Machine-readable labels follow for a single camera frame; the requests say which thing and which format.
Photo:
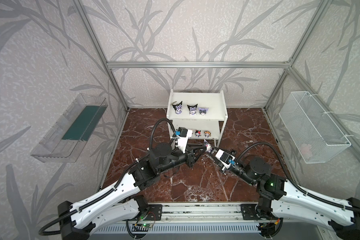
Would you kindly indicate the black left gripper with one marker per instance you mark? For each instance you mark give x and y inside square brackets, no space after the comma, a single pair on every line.
[190,157]

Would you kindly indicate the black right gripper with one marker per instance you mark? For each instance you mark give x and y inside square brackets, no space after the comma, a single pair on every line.
[215,153]

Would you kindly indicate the purple hat figure toy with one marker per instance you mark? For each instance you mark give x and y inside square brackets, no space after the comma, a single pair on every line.
[207,145]

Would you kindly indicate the red black blue toy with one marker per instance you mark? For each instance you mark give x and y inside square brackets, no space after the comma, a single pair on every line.
[198,133]

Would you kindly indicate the orange blue round toy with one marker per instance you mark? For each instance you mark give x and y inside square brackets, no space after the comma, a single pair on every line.
[207,134]

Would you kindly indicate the purple winged figure toy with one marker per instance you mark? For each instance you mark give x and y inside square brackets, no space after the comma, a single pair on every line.
[203,111]

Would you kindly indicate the black purple figure toy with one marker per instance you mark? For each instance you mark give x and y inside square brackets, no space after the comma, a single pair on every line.
[177,107]
[192,109]

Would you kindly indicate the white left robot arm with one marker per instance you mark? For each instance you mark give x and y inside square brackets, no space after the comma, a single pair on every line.
[122,200]

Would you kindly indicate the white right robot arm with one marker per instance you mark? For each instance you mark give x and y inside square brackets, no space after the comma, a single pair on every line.
[282,198]

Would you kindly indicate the white two-tier shelf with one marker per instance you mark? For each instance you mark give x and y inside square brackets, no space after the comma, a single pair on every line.
[214,121]

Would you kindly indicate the pink toy in basket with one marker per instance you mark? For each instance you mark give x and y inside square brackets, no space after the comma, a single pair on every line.
[306,151]

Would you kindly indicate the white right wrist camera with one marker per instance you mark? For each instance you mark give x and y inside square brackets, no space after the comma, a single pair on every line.
[220,152]

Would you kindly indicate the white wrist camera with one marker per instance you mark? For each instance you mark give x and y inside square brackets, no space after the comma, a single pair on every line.
[220,152]
[181,138]

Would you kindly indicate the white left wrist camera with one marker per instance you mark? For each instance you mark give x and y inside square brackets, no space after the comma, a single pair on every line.
[181,138]

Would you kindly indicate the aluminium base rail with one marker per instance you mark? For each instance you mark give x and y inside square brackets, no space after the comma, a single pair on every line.
[209,212]

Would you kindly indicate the white wire mesh basket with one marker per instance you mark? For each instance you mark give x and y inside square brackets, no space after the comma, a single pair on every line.
[308,123]

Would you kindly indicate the aluminium frame horizontal bar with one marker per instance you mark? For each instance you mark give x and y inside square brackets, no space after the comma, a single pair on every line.
[212,65]

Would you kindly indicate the clear plastic wall bin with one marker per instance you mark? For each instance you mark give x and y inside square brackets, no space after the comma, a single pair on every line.
[67,138]

